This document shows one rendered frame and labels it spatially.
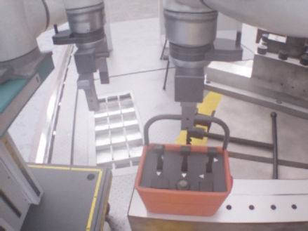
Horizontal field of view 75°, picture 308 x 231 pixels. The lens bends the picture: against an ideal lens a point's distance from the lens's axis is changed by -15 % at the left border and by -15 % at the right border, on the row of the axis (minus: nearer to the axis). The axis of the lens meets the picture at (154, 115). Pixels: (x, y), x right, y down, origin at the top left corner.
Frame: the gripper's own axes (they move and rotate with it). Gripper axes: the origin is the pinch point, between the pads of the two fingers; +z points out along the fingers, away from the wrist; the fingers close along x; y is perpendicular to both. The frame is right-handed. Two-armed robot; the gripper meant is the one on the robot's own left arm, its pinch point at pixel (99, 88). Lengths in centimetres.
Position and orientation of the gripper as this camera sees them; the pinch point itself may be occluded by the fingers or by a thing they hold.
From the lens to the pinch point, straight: 63.2
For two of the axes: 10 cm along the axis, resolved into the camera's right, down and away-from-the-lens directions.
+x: 0.4, -6.1, 7.9
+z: 0.5, 7.9, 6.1
